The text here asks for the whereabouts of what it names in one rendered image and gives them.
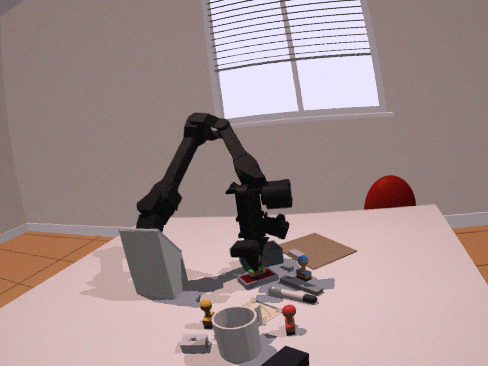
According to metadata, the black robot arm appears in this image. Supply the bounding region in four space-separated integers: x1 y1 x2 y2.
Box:
136 113 292 239

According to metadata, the brown flat board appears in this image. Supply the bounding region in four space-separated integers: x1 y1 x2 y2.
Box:
278 233 357 270

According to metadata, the grey mug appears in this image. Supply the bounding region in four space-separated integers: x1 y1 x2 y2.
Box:
212 303 263 362

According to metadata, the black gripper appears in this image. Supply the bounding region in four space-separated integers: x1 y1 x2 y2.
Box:
229 209 269 272

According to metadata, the dark grey flat bar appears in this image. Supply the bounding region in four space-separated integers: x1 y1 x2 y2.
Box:
280 275 324 296

